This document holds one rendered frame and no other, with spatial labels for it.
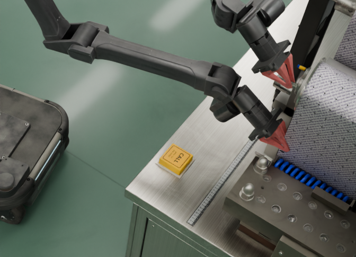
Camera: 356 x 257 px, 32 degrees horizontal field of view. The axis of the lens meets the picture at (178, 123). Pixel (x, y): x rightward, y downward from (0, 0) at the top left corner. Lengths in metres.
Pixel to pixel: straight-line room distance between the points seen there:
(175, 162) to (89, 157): 1.17
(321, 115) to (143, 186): 0.52
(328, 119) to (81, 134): 1.65
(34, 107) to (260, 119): 1.36
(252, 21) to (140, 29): 2.03
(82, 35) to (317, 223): 0.76
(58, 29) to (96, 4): 1.95
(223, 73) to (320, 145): 0.30
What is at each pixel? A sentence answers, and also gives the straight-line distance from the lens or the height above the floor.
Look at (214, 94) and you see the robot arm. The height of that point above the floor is 1.19.
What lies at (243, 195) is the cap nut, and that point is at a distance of 1.55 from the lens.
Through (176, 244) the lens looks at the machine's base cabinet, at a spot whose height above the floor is 0.79.
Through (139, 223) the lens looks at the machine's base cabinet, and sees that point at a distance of 1.78.
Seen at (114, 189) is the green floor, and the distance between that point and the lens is 2.76.
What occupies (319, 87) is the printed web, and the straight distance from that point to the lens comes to 1.49.
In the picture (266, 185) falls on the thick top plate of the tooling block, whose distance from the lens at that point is 1.61.
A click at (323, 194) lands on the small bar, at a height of 1.05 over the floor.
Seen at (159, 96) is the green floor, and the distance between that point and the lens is 3.12.
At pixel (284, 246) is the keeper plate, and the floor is 1.01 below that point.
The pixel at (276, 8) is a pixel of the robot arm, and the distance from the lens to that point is 1.52.
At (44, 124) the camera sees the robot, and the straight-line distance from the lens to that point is 2.67.
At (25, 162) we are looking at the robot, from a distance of 2.55.
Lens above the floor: 2.31
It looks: 50 degrees down
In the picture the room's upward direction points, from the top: 12 degrees clockwise
